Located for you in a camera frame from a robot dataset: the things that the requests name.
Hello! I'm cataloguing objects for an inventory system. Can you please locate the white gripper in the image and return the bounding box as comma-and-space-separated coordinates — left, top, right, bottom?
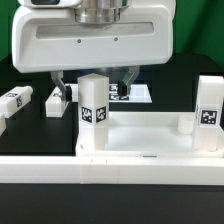
12, 3, 174, 102

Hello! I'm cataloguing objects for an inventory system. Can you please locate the white desk top tray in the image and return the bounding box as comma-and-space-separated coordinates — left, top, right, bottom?
76, 111, 224, 158

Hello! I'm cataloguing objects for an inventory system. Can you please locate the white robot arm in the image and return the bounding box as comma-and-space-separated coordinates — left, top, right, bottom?
12, 0, 176, 96

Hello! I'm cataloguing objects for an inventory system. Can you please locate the white marker base plate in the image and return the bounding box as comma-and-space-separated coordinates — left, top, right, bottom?
66, 83, 153, 104

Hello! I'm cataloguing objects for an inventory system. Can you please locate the white front obstacle rail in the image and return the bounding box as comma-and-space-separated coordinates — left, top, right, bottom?
0, 156, 224, 186

